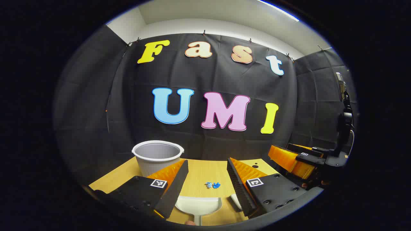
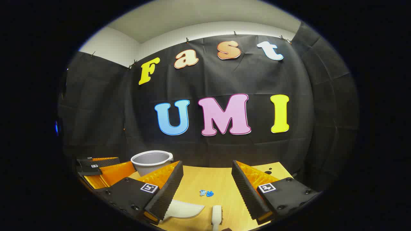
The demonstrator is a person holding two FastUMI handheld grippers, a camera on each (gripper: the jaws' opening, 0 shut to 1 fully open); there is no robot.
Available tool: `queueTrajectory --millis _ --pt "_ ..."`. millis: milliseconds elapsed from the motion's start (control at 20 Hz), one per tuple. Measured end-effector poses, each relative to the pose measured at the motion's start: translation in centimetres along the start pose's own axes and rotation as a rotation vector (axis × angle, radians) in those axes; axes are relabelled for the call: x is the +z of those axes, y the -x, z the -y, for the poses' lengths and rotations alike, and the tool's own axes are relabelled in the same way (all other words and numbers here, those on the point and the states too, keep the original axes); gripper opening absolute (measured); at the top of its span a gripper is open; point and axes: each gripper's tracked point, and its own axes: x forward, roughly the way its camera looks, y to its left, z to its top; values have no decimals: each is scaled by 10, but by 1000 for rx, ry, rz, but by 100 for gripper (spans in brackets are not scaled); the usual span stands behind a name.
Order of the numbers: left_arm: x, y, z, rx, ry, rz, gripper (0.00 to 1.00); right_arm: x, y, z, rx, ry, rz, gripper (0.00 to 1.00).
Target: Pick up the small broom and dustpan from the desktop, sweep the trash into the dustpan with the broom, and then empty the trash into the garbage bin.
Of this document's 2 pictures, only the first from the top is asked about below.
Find small grey broom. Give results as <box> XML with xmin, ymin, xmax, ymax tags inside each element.
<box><xmin>230</xmin><ymin>193</ymin><xmax>243</xmax><ymax>210</ymax></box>

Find grey plastic dustpan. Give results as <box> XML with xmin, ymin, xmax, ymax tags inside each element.
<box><xmin>175</xmin><ymin>196</ymin><xmax>223</xmax><ymax>226</ymax></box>

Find white plastic garbage bin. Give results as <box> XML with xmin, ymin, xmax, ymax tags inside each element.
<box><xmin>132</xmin><ymin>140</ymin><xmax>185</xmax><ymax>177</ymax></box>

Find wooden desktop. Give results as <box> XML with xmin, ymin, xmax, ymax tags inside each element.
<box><xmin>88</xmin><ymin>156</ymin><xmax>280</xmax><ymax>226</ymax></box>

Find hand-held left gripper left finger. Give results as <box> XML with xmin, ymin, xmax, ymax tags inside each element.
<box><xmin>88</xmin><ymin>159</ymin><xmax>189</xmax><ymax>220</ymax></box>

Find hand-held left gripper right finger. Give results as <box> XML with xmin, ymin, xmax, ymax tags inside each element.
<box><xmin>227</xmin><ymin>157</ymin><xmax>308</xmax><ymax>218</ymax></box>

